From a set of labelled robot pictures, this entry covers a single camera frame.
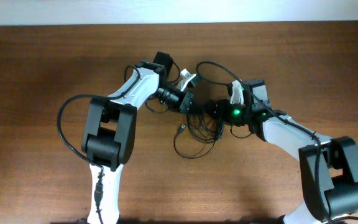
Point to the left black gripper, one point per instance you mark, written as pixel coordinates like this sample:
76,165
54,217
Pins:
188,99

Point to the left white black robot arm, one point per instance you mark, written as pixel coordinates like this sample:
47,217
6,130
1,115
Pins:
109,135

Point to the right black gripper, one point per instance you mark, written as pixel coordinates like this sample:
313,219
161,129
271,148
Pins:
221,109

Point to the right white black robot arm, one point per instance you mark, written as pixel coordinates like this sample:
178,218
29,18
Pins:
328,166

